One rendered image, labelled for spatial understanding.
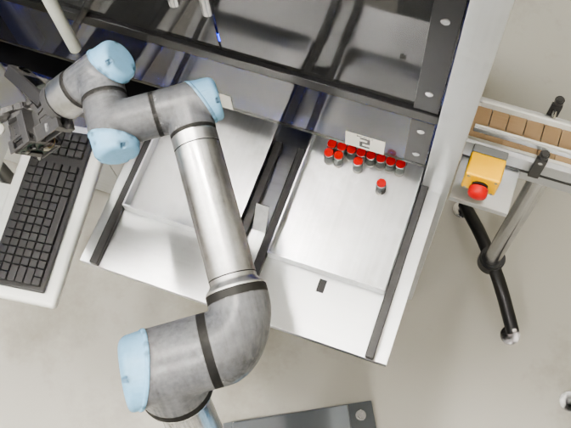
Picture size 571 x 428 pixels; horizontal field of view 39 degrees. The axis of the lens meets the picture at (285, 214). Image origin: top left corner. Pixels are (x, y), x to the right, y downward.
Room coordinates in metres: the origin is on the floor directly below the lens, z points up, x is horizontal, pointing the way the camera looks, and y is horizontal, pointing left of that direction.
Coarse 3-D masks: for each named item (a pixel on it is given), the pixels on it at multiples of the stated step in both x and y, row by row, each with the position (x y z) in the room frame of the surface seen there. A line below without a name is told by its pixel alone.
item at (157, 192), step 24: (240, 120) 0.90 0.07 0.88; (264, 120) 0.89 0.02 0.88; (168, 144) 0.86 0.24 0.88; (240, 144) 0.84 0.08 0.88; (264, 144) 0.83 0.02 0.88; (144, 168) 0.81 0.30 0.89; (168, 168) 0.80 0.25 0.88; (240, 168) 0.78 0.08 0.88; (144, 192) 0.75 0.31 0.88; (168, 192) 0.75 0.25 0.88; (240, 192) 0.72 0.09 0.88; (144, 216) 0.70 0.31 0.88; (168, 216) 0.69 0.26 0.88; (240, 216) 0.65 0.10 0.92
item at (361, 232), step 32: (320, 160) 0.77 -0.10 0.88; (320, 192) 0.69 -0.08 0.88; (352, 192) 0.68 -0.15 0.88; (416, 192) 0.65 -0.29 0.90; (288, 224) 0.63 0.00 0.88; (320, 224) 0.62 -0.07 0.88; (352, 224) 0.60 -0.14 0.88; (384, 224) 0.59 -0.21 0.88; (288, 256) 0.55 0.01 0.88; (320, 256) 0.54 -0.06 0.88; (352, 256) 0.53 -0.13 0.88; (384, 256) 0.52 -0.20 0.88; (384, 288) 0.44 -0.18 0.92
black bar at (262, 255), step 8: (304, 152) 0.78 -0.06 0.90; (296, 160) 0.77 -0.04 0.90; (296, 168) 0.75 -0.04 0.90; (288, 176) 0.73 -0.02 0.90; (288, 184) 0.71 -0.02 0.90; (288, 192) 0.69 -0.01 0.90; (280, 200) 0.68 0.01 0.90; (280, 208) 0.66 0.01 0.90; (272, 216) 0.65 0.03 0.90; (272, 224) 0.63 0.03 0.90; (272, 232) 0.61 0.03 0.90; (264, 240) 0.59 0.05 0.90; (264, 248) 0.57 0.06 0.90; (256, 256) 0.56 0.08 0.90; (264, 256) 0.56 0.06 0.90; (256, 264) 0.54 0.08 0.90
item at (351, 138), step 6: (348, 132) 0.74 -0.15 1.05; (348, 138) 0.74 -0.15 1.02; (354, 138) 0.74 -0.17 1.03; (366, 138) 0.73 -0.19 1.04; (372, 138) 0.72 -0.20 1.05; (348, 144) 0.74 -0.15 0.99; (354, 144) 0.74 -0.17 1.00; (366, 144) 0.73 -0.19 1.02; (372, 144) 0.72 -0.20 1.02; (378, 144) 0.71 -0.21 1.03; (384, 144) 0.71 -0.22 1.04; (372, 150) 0.72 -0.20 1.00; (378, 150) 0.71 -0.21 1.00
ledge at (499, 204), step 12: (468, 156) 0.72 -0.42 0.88; (456, 180) 0.67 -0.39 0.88; (504, 180) 0.65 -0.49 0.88; (516, 180) 0.65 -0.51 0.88; (456, 192) 0.64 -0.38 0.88; (504, 192) 0.63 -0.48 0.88; (468, 204) 0.62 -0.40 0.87; (480, 204) 0.61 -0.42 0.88; (492, 204) 0.60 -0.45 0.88; (504, 204) 0.60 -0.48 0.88; (504, 216) 0.58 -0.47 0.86
